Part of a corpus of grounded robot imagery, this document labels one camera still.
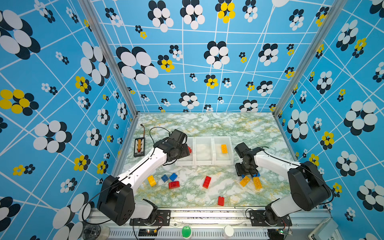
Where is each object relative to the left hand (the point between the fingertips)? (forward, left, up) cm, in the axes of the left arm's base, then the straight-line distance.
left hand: (184, 152), depth 84 cm
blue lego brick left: (-10, +7, -12) cm, 17 cm away
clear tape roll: (-37, +35, -2) cm, 51 cm away
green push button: (-37, -3, -3) cm, 37 cm away
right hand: (-7, -35, -12) cm, 38 cm away
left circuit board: (-37, +17, -15) cm, 43 cm away
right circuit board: (-37, -43, -9) cm, 58 cm away
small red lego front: (-23, -20, -12) cm, 33 cm away
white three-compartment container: (+7, -15, -11) cm, 20 cm away
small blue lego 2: (-11, +11, -11) cm, 19 cm away
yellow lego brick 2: (-13, -35, -11) cm, 39 cm away
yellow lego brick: (+10, -26, -11) cm, 29 cm away
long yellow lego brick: (-14, -42, -10) cm, 45 cm away
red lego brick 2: (+6, -3, -8) cm, 10 cm away
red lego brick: (-13, -13, -11) cm, 22 cm away
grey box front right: (-36, -67, -8) cm, 77 cm away
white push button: (-37, -21, -4) cm, 43 cm away
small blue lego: (-9, -43, -10) cm, 45 cm away
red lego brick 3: (-15, +6, -12) cm, 20 cm away
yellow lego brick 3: (-13, +18, -8) cm, 24 cm away
